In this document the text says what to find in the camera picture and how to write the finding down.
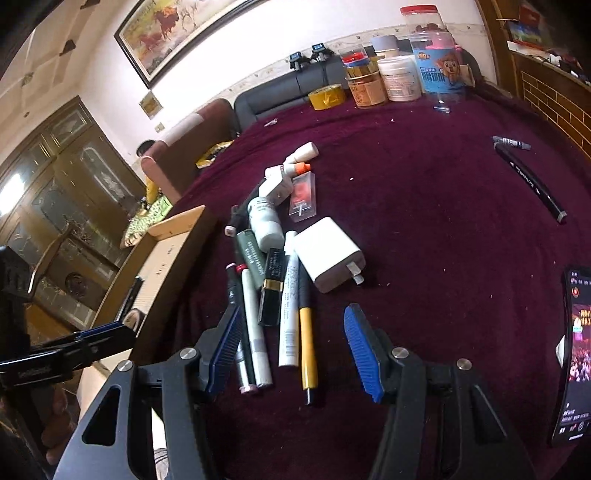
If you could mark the white power adapter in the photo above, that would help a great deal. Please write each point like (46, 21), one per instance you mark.
(329, 256)

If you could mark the white grey round bottle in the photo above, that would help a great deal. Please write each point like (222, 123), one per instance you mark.
(265, 224)

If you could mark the wooden glass cabinet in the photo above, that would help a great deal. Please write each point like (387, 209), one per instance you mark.
(66, 176)

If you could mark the wooden brick pattern cabinet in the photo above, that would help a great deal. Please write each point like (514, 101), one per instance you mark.
(557, 97)

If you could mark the white long tube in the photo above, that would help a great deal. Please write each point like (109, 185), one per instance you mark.
(289, 343)

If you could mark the green cosmetic tube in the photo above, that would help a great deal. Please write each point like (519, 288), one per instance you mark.
(253, 257)

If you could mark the blue cartoon container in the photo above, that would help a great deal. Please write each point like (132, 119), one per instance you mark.
(438, 62)

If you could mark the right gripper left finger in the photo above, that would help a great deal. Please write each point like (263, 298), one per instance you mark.
(217, 348)

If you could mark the yellow tape roll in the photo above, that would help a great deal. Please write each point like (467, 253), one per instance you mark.
(327, 97)

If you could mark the number nine candle pack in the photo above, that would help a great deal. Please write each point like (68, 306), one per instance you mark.
(303, 204)

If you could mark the white lidded tub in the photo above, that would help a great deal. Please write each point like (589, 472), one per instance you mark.
(400, 77)

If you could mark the cardboard tray box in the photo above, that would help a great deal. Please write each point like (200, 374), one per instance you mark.
(161, 260)

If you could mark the pale green slim tube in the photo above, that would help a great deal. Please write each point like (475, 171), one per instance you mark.
(257, 344)

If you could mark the maroon velvet table cloth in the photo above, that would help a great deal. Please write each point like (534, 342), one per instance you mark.
(463, 261)

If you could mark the black gold lipstick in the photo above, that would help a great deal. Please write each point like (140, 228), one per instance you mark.
(272, 289)

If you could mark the person left hand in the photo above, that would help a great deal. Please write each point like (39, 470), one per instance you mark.
(59, 427)

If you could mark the yellow black pen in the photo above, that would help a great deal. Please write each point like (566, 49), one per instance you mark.
(309, 367)

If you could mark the black pen on cloth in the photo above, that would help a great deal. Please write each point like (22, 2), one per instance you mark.
(504, 148)

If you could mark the leopard floral blanket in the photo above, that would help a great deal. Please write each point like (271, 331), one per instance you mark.
(146, 215)

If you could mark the black leather sofa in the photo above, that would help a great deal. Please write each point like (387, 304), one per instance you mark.
(287, 91)

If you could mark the smartphone lit screen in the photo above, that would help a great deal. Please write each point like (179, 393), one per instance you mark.
(572, 413)

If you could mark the white small bottle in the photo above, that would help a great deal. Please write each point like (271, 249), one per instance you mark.
(303, 154)

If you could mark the white tube orange cap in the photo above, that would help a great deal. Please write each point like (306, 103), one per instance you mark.
(286, 172)

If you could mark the brown armchair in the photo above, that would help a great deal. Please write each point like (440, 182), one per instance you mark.
(171, 161)

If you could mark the orange label jar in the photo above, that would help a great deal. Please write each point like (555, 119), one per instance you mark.
(366, 85)

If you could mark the framed horse painting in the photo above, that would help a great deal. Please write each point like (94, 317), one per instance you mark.
(155, 35)

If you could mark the red lid clear jar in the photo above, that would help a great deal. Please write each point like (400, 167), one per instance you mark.
(423, 19)

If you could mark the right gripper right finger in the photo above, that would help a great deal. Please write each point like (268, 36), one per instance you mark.
(372, 352)

